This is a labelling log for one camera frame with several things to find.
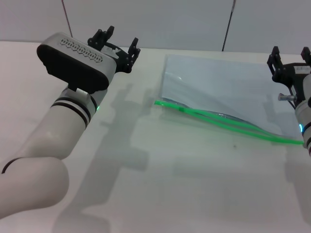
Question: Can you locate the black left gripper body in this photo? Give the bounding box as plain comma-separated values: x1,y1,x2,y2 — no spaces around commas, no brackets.
100,41,129,73

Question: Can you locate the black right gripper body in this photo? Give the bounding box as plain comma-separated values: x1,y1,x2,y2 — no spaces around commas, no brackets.
271,62,311,99

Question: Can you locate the clear document bag green zipper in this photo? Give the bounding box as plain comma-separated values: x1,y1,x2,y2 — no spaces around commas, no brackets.
154,53,305,147

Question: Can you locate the silver right wrist cable connector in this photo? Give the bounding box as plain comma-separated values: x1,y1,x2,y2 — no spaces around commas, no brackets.
277,87,297,107

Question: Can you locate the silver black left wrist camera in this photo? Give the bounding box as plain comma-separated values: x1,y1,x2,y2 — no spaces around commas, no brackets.
36,32,118,95

